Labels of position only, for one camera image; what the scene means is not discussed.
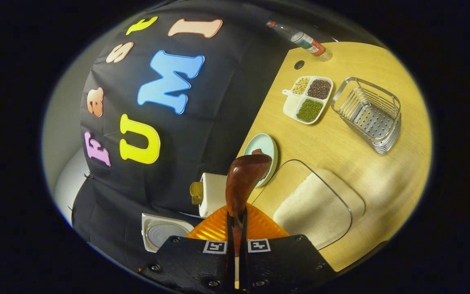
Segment black backdrop cloth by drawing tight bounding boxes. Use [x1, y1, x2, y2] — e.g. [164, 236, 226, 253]
[72, 0, 341, 270]

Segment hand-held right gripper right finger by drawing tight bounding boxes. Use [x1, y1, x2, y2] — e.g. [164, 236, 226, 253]
[240, 204, 337, 292]

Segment dark wooden spoon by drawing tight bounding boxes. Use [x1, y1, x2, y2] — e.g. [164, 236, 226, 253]
[225, 154, 273, 290]

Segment white rice cooker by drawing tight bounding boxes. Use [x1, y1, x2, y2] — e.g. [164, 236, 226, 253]
[141, 213, 195, 253]

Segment pale green plate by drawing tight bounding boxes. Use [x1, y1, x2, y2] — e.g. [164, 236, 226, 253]
[243, 134, 279, 187]

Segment metal wire chopstick holder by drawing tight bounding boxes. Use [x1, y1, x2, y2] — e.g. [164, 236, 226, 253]
[331, 77, 402, 155]

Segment white toaster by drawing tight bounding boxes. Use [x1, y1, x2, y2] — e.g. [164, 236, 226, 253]
[198, 172, 229, 218]

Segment clear bottle with red label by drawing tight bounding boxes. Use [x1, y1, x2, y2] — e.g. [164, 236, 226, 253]
[266, 20, 333, 62]

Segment dark red beans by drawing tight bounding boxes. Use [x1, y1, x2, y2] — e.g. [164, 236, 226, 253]
[308, 79, 332, 100]

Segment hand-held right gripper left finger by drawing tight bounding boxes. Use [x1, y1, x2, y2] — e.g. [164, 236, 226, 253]
[139, 205, 234, 291]

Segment yellow soybeans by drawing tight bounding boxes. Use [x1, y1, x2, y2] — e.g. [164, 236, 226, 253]
[292, 78, 311, 95]

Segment white divided dish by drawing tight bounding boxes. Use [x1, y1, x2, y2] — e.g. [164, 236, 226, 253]
[282, 76, 334, 125]

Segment brown bread slice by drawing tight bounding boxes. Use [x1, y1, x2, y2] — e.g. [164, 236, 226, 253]
[189, 182, 204, 205]

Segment clear glass rice container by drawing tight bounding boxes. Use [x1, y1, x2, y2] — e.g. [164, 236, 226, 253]
[251, 159, 353, 250]

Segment green mung beans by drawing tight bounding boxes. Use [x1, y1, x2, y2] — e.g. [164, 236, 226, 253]
[296, 99, 324, 122]

